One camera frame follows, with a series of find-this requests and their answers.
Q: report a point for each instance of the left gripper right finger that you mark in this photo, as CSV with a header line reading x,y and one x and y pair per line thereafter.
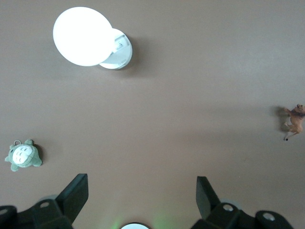
x,y
209,202

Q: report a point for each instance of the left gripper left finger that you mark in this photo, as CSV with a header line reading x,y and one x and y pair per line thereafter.
x,y
69,198

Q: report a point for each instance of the grey green totoro plush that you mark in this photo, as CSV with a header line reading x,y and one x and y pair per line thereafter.
x,y
22,155

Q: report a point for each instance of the small brown plush toy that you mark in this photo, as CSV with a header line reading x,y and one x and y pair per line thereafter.
x,y
296,120

